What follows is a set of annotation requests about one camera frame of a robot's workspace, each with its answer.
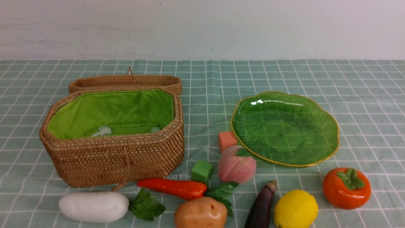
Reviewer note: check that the pink toy peach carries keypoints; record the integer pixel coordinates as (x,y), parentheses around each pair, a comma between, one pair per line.
(235,168)

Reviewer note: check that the orange toy carrot with leaves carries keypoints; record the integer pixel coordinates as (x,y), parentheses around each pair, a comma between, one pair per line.
(190,190)

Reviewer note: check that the brown toy potato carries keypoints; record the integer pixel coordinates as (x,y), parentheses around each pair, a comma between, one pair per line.
(204,212)

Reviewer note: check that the yellow toy lemon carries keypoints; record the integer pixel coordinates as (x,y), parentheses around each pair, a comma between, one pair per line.
(295,209)

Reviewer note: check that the white toy radish with leaves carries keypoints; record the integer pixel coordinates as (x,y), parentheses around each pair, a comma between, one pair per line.
(108,207)

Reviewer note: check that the orange toy persimmon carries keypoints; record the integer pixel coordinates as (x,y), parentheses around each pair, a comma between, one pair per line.
(346,188)

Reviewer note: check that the orange foam cube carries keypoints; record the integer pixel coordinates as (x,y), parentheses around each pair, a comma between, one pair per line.
(225,140)

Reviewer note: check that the green foam cube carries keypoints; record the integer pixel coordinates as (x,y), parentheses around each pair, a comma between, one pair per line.
(202,171)

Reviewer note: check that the woven wicker basket lid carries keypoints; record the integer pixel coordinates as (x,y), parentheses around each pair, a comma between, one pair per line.
(167,82)

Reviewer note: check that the green glass leaf plate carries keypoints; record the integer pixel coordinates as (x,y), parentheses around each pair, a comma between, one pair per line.
(283,129)

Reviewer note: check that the woven wicker basket green lining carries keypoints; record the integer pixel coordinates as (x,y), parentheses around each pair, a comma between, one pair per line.
(105,137)

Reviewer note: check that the purple toy eggplant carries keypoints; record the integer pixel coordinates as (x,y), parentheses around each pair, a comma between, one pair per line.
(260,211)

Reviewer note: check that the green checkered tablecloth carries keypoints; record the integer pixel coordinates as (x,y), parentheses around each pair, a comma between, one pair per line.
(366,97)

